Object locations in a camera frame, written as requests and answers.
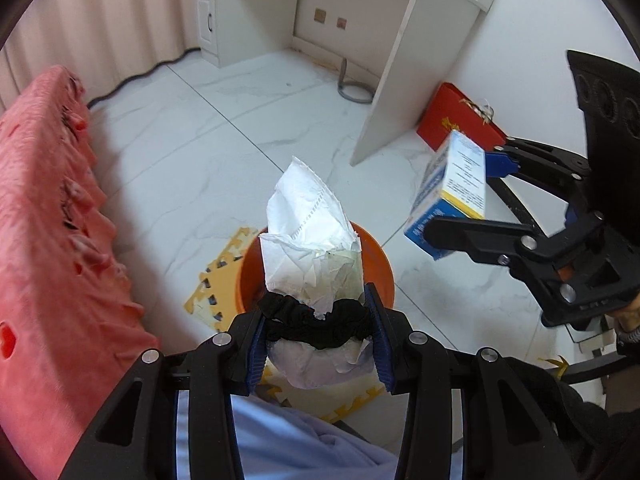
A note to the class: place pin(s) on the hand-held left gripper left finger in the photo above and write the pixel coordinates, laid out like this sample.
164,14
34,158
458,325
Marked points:
256,360

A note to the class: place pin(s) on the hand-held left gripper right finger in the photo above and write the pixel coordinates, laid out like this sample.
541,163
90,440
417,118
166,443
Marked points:
381,350

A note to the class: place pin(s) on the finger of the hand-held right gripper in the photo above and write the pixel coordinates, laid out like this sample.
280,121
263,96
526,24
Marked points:
496,164
480,237

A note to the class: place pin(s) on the long blue white medicine box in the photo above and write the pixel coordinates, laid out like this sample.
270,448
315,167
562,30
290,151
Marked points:
465,175

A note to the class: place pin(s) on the black scrunchie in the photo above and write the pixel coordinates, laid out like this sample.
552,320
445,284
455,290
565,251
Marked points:
310,327

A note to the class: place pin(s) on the orange trash bin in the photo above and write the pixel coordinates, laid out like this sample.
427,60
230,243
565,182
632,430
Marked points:
380,270

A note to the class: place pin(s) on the white tissue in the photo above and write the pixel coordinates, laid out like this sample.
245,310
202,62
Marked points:
305,220

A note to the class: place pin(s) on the person's right forearm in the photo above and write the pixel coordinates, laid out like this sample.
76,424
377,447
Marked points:
631,342

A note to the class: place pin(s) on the person's right hand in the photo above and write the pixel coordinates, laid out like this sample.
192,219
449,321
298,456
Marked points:
630,312

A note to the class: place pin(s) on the red gift box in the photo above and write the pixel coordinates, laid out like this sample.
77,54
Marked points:
450,120

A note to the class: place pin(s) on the yellow foam puzzle mat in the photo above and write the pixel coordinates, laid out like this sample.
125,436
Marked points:
210,290

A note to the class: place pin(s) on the light blue clothing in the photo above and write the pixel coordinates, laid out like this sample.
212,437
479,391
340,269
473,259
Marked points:
300,445

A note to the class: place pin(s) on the white desk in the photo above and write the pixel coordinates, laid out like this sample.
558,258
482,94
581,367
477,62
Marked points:
400,35

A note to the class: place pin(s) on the dark cloth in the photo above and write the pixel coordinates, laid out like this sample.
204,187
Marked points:
590,435

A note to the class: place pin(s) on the pink printed blanket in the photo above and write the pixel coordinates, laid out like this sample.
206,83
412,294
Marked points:
45,260

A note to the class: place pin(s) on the white cabinet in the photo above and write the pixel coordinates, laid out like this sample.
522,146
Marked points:
235,5

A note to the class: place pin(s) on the pale pink curtain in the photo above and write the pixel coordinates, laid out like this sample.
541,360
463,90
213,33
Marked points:
100,20

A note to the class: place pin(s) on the wall socket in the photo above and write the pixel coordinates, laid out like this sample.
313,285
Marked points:
341,23
320,15

